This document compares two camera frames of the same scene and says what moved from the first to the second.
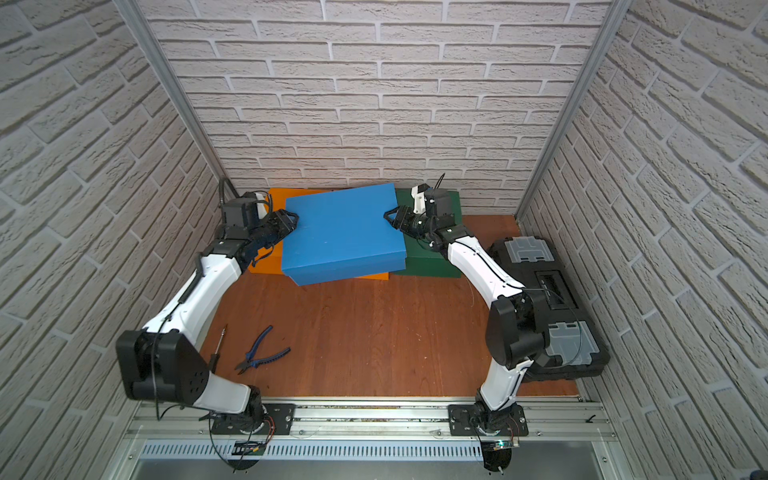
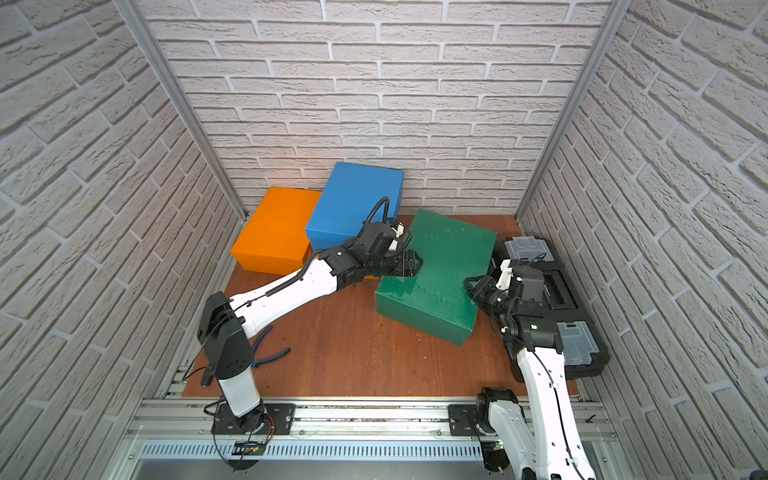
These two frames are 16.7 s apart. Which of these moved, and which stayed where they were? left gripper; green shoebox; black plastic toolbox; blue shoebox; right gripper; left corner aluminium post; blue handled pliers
Moved: left gripper; green shoebox; blue shoebox; right gripper
Stayed: left corner aluminium post; black plastic toolbox; blue handled pliers
